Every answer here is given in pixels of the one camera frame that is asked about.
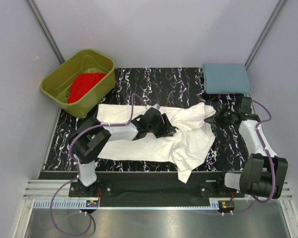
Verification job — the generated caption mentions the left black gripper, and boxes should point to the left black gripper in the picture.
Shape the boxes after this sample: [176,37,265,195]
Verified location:
[147,114,176,138]

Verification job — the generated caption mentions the white printed t shirt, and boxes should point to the white printed t shirt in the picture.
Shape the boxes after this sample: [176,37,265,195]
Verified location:
[99,102,216,183]

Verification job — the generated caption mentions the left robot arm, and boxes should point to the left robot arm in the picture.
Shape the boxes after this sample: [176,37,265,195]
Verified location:
[69,107,177,196]

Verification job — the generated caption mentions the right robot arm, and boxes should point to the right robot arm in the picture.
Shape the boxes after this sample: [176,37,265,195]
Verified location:
[204,96,288,203]

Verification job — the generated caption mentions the folded blue t shirt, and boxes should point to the folded blue t shirt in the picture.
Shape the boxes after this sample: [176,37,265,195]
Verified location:
[203,63,250,94]

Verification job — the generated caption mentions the black marble pattern mat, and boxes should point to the black marble pattern mat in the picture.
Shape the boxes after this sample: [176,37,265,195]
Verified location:
[43,67,249,172]

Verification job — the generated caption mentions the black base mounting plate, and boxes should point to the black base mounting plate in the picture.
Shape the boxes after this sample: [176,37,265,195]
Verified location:
[69,172,243,198]

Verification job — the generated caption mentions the red t shirt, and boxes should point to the red t shirt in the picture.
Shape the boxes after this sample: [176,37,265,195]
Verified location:
[67,72,106,104]

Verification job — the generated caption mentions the olive green plastic basket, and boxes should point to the olive green plastic basket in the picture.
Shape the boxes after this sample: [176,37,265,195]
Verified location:
[40,49,116,118]

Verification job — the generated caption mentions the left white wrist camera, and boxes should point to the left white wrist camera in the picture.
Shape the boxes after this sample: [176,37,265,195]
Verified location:
[145,104,160,110]

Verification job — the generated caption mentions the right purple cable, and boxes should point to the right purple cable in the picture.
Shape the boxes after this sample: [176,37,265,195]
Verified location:
[196,99,279,215]

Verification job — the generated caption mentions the purple cable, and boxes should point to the purple cable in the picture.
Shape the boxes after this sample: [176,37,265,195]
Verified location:
[49,93,149,235]
[196,99,279,215]

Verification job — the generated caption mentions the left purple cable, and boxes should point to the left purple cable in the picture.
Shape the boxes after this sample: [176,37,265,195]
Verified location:
[49,93,149,235]

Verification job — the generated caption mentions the slotted grey cable duct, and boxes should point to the slotted grey cable duct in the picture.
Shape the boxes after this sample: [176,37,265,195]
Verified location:
[34,198,219,210]

